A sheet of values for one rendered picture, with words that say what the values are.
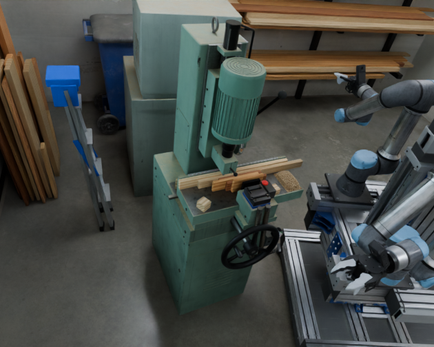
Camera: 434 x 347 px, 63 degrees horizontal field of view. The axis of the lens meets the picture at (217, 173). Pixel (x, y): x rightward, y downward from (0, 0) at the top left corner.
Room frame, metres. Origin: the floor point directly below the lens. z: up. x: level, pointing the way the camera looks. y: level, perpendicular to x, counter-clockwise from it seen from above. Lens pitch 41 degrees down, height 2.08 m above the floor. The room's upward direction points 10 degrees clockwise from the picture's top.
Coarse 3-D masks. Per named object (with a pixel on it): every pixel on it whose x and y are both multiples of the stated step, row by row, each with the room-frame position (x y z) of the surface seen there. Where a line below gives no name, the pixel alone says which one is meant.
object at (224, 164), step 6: (222, 144) 1.37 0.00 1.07; (216, 150) 1.31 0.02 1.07; (222, 150) 1.32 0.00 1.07; (216, 156) 1.30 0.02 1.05; (222, 156) 1.27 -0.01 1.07; (234, 156) 1.29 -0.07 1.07; (216, 162) 1.29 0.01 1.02; (222, 162) 1.25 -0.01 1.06; (228, 162) 1.24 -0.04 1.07; (234, 162) 1.25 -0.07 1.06; (222, 168) 1.24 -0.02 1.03; (228, 168) 1.24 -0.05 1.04; (234, 168) 1.26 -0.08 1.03
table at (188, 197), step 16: (272, 176) 1.40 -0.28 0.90; (176, 192) 1.21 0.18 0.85; (192, 192) 1.18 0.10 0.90; (208, 192) 1.20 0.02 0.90; (224, 192) 1.22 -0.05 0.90; (288, 192) 1.30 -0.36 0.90; (192, 208) 1.09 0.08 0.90; (224, 208) 1.12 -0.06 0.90; (192, 224) 1.04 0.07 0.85; (240, 224) 1.08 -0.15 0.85
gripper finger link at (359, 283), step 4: (360, 276) 0.62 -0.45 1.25; (364, 276) 0.62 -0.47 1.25; (368, 276) 0.63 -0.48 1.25; (356, 280) 0.60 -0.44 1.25; (360, 280) 0.61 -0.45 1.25; (364, 280) 0.61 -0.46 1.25; (368, 280) 0.61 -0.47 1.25; (348, 284) 0.59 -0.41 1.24; (352, 284) 0.59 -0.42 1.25; (356, 284) 0.59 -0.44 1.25; (360, 284) 0.59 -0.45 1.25; (344, 288) 0.58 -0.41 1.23; (348, 288) 0.58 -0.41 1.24; (352, 288) 0.58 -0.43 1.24; (356, 288) 0.58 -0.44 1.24; (356, 292) 0.60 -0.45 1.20
